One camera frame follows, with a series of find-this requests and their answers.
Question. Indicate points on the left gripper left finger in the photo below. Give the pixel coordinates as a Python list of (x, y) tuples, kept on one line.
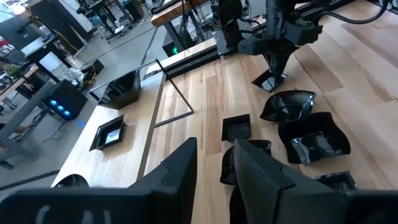
[(177, 174)]

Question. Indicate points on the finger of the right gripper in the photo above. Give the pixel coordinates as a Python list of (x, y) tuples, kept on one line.
[(271, 63), (281, 62)]

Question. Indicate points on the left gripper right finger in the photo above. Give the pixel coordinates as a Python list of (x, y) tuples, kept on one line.
[(264, 193)]

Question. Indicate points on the small black square plate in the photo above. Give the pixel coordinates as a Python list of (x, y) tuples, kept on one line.
[(109, 137), (337, 182), (236, 129), (267, 83)]

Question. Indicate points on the black leaf shaped plate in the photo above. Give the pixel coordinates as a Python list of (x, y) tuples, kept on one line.
[(287, 107), (228, 168), (72, 182)]

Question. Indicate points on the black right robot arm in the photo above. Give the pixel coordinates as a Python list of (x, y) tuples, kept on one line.
[(273, 12)]

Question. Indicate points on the black computer green light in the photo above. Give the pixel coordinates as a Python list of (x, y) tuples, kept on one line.
[(169, 46)]

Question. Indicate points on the wooden background table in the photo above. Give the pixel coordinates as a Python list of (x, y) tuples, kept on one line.
[(168, 14)]

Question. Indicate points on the black computer blue fans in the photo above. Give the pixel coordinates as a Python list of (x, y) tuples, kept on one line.
[(71, 99)]

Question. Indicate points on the small background potted plant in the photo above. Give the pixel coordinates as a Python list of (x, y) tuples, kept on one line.
[(12, 71)]

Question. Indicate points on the grey metal desk frame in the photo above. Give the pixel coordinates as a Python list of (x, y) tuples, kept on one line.
[(28, 112)]

